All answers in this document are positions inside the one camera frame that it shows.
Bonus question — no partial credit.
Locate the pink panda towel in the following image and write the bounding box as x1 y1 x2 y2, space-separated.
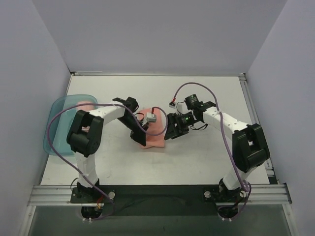
135 108 165 149

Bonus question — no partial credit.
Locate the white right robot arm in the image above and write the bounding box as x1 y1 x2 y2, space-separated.
164 94 270 202

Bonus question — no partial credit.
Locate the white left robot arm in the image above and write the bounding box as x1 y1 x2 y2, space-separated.
66 97 148 203

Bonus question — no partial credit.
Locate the rolled pink towel in bin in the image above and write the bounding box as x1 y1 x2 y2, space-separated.
76 101 95 112

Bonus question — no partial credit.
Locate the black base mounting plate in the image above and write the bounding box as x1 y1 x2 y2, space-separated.
70 184 248 219

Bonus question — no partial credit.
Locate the teal plastic bin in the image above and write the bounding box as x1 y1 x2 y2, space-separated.
47 94 97 156

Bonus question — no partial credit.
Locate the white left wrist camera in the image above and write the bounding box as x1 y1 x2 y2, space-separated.
144 112 157 123

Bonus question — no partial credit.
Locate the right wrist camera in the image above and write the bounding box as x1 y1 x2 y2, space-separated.
169 102 183 115

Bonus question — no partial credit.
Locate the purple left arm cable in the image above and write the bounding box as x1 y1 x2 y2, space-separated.
47 103 170 221

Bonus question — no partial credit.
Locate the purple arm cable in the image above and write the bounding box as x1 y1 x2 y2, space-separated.
47 103 170 221
169 82 252 219

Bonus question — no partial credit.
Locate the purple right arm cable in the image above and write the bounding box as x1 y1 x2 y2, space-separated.
169 82 252 219

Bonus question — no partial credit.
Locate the aluminium frame rail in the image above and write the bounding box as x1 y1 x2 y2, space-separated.
28 184 292 207

